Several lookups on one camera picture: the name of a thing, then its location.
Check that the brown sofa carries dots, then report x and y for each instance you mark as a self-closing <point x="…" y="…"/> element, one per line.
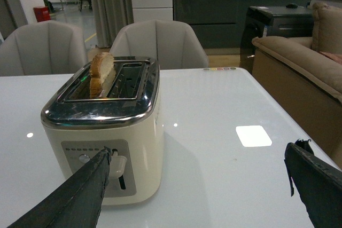
<point x="303" y="74"/>

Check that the grey curtain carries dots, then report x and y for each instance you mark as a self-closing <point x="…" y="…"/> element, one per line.
<point x="110" y="16"/>

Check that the dark kitchen counter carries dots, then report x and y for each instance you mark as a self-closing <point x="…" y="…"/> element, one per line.
<point x="219" y="24"/>

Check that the grey chair right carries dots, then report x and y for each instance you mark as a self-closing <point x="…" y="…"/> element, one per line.
<point x="173" y="43"/>

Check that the red bin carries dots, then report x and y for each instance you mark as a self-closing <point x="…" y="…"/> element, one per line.
<point x="42" y="13"/>

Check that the black cabinet appliance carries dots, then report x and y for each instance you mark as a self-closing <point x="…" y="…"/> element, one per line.
<point x="262" y="21"/>

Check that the cream two-slot toaster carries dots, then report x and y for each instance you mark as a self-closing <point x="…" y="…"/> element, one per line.
<point x="128" y="121"/>

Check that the toasted bread slice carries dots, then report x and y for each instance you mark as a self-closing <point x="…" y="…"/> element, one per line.
<point x="102" y="75"/>

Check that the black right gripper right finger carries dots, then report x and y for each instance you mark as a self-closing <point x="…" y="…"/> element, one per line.
<point x="318" y="184"/>

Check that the grey chair left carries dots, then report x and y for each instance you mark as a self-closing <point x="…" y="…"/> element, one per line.
<point x="43" y="48"/>

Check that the black computer mouse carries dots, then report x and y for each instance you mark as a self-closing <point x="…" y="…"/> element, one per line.
<point x="291" y="6"/>

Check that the grey chair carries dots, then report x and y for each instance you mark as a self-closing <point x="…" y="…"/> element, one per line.
<point x="173" y="43"/>
<point x="43" y="48"/>

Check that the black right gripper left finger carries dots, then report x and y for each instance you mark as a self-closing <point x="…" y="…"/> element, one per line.
<point x="75" y="203"/>

